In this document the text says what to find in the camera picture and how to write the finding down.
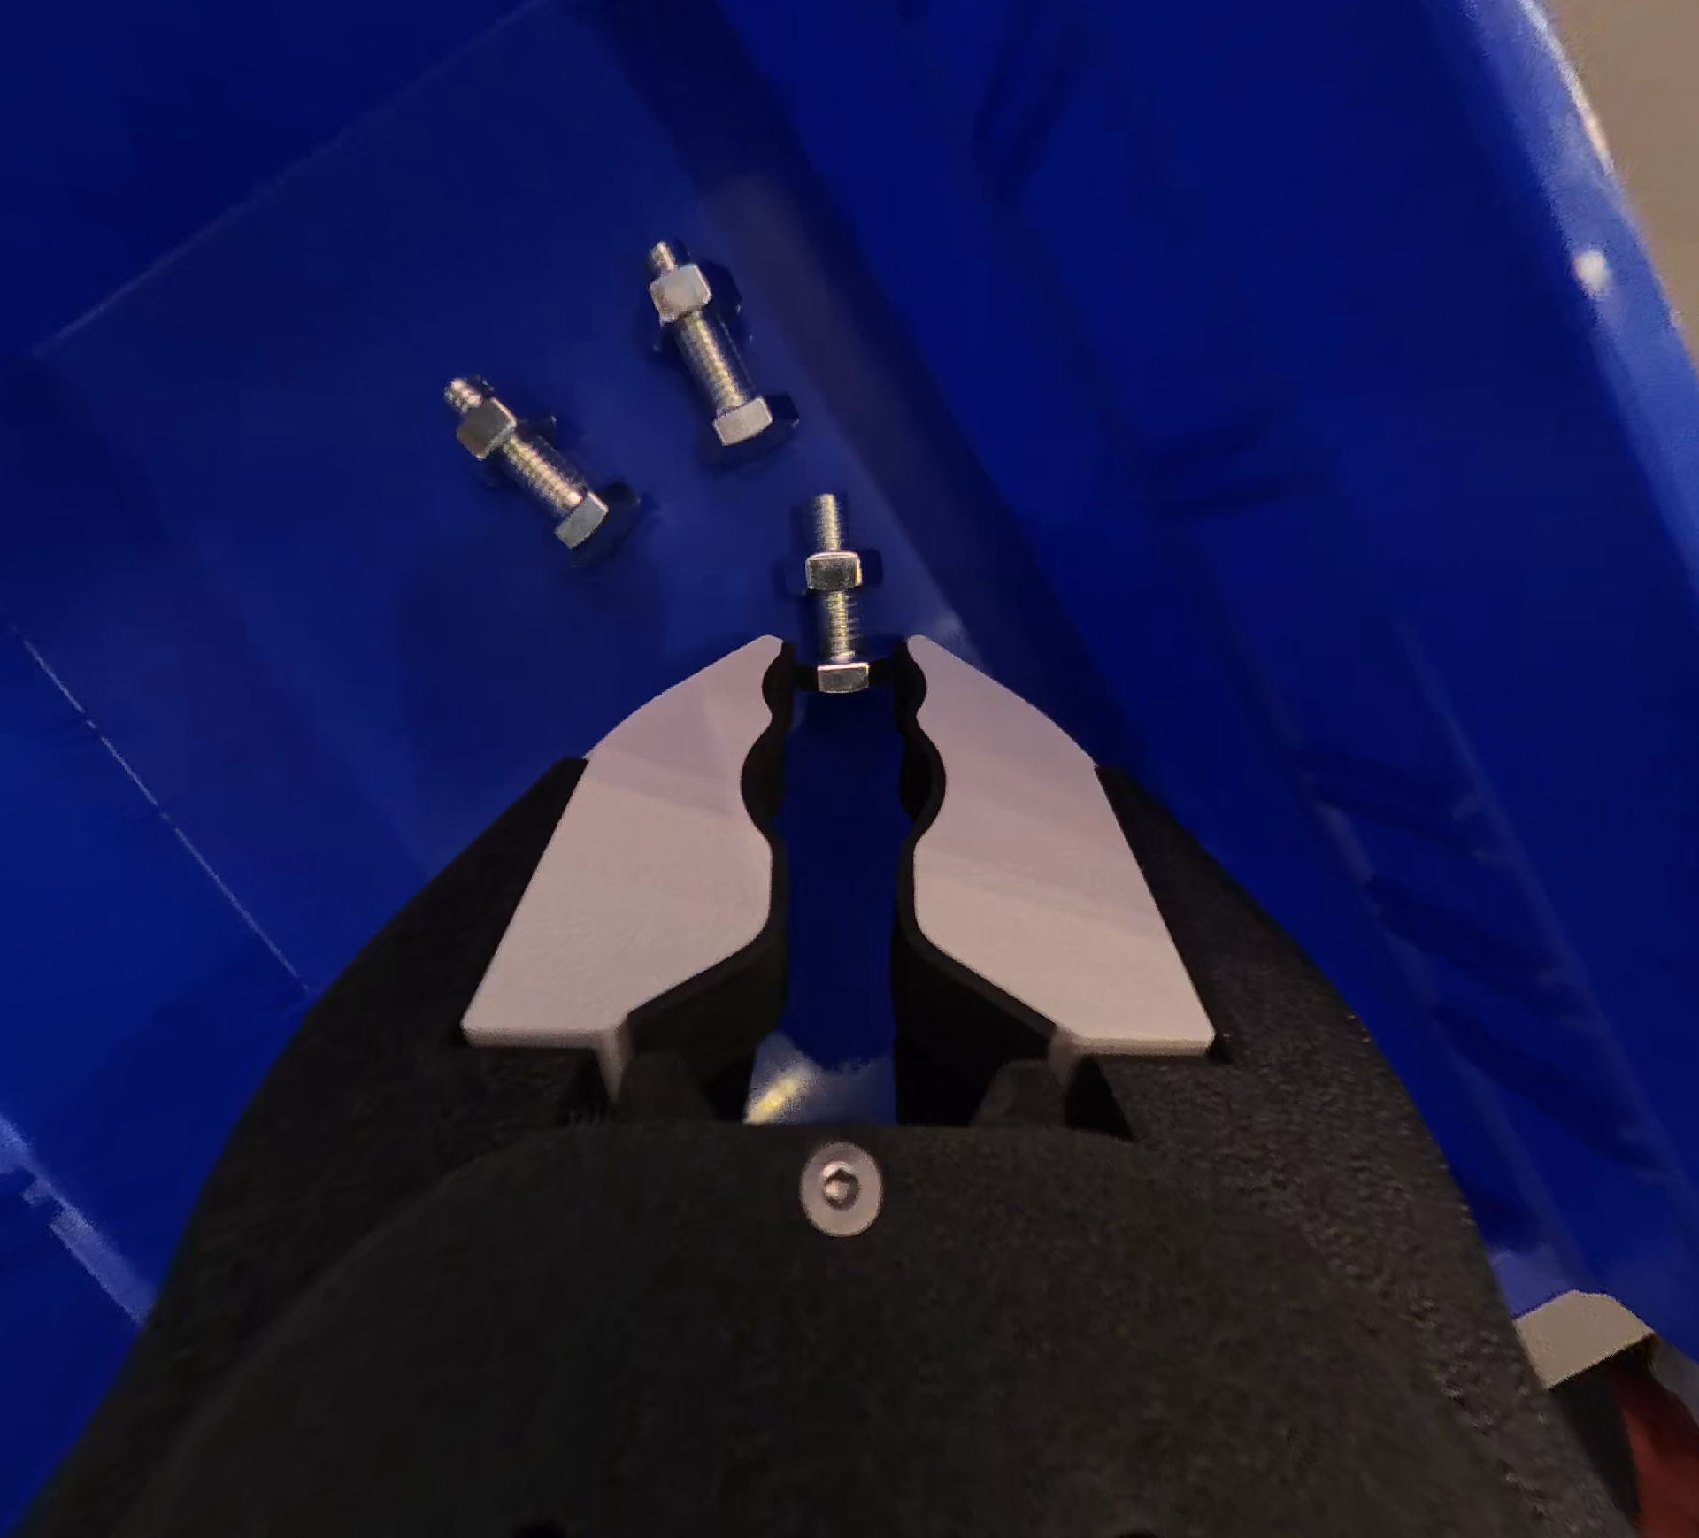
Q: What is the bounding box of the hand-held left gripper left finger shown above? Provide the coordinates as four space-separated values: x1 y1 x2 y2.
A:
461 636 799 1096

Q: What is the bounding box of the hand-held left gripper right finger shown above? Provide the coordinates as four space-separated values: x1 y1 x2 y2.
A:
889 636 1218 1103

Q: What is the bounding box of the steel hex bolt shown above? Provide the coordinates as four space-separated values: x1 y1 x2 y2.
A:
802 492 875 698
647 241 779 455
445 374 617 551

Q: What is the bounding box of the blue plastic bin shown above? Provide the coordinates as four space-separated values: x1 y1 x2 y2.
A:
0 0 1699 1513

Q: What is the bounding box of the orange cloth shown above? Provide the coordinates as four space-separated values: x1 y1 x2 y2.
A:
1546 1338 1699 1538

